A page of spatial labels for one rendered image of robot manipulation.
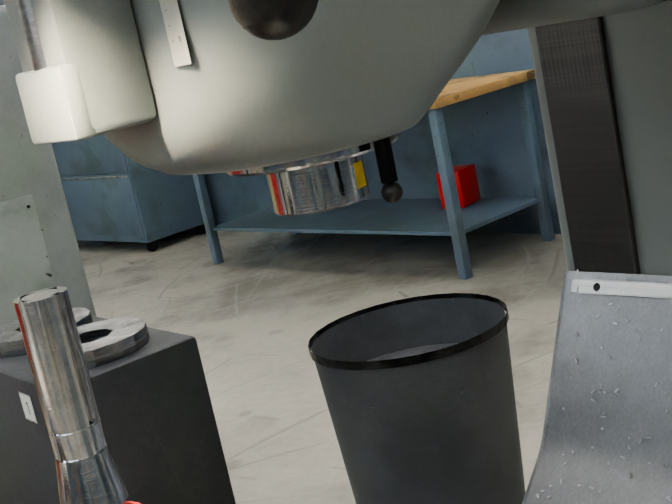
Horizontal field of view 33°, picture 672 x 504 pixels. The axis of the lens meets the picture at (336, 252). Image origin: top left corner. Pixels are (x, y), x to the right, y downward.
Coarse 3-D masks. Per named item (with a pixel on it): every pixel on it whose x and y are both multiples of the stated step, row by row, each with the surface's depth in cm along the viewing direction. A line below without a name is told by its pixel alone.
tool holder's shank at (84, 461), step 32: (64, 288) 50; (32, 320) 49; (64, 320) 50; (32, 352) 50; (64, 352) 50; (64, 384) 50; (64, 416) 50; (96, 416) 51; (64, 448) 50; (96, 448) 51; (64, 480) 51; (96, 480) 51
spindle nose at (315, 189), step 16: (352, 160) 52; (272, 176) 53; (288, 176) 52; (304, 176) 52; (320, 176) 52; (336, 176) 52; (352, 176) 52; (272, 192) 53; (288, 192) 52; (304, 192) 52; (320, 192) 52; (336, 192) 52; (352, 192) 52; (368, 192) 54; (288, 208) 53; (304, 208) 52; (320, 208) 52; (336, 208) 52
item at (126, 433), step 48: (0, 336) 93; (96, 336) 88; (144, 336) 86; (192, 336) 86; (0, 384) 88; (96, 384) 81; (144, 384) 83; (192, 384) 86; (0, 432) 91; (144, 432) 83; (192, 432) 86; (0, 480) 95; (48, 480) 85; (144, 480) 83; (192, 480) 86
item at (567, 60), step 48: (576, 48) 85; (624, 48) 83; (576, 96) 86; (624, 96) 84; (576, 144) 88; (624, 144) 85; (576, 192) 89; (624, 192) 86; (576, 240) 90; (624, 240) 87
